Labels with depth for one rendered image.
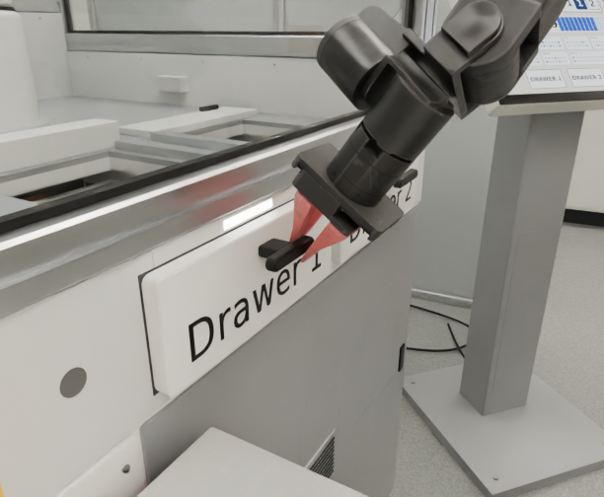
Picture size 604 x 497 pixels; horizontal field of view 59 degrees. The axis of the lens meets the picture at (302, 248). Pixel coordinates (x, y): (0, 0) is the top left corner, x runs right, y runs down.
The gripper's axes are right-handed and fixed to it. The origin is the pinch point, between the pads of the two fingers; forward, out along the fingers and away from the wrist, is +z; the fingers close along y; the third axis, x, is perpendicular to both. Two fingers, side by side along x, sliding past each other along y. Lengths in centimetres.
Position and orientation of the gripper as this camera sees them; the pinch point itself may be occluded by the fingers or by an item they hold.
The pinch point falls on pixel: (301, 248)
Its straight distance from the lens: 53.9
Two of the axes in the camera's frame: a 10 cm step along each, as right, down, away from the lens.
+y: -7.0, -7.0, 1.6
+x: -4.9, 3.2, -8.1
